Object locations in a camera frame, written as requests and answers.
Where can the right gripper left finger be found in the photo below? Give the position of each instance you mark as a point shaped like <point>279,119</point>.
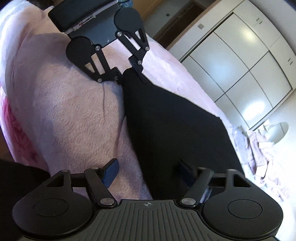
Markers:
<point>98,182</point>

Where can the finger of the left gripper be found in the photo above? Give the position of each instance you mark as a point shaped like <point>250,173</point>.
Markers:
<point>94,64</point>
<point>136,43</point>

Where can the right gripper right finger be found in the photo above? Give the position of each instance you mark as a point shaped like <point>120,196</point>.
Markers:
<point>197,190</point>

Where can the black trousers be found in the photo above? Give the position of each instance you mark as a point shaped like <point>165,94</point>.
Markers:
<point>172,137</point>

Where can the lilac pillow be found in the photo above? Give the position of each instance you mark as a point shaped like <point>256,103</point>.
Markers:
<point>261,157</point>

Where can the wooden door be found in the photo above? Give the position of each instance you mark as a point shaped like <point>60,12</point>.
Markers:
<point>165,20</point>

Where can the round mirror shelf unit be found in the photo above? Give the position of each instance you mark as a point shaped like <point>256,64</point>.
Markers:
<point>276,132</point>

